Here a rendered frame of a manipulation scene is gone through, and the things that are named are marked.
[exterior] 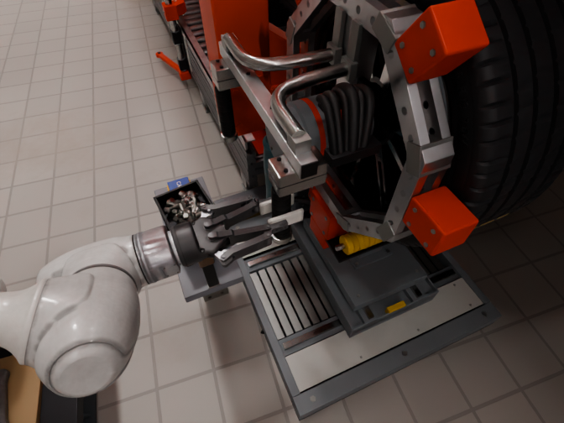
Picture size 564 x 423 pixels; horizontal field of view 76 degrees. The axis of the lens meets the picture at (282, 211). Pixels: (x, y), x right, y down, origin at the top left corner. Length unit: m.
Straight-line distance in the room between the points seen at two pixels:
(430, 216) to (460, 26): 0.28
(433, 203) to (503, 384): 1.03
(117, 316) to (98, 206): 1.52
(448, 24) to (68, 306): 0.58
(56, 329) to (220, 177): 1.52
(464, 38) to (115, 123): 2.11
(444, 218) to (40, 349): 0.59
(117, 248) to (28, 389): 0.71
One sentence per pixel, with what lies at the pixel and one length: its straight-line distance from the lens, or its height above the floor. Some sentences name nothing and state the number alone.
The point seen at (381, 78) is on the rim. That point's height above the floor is 0.93.
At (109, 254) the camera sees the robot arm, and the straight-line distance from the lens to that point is 0.61.
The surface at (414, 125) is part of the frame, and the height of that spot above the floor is 1.00.
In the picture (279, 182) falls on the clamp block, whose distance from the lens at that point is 0.58.
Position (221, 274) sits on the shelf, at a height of 0.45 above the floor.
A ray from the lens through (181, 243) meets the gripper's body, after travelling 0.62.
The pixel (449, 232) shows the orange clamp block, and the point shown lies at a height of 0.88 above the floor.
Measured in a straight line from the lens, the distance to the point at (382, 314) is 1.36.
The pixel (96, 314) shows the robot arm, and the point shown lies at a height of 0.97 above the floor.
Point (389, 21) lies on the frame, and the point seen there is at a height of 1.12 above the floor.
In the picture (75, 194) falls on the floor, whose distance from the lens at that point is 2.08.
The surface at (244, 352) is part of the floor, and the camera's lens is 1.43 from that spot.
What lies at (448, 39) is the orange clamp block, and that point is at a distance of 0.56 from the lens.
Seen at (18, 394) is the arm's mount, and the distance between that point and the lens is 1.28.
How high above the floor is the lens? 1.36
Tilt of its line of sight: 52 degrees down
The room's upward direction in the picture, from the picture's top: straight up
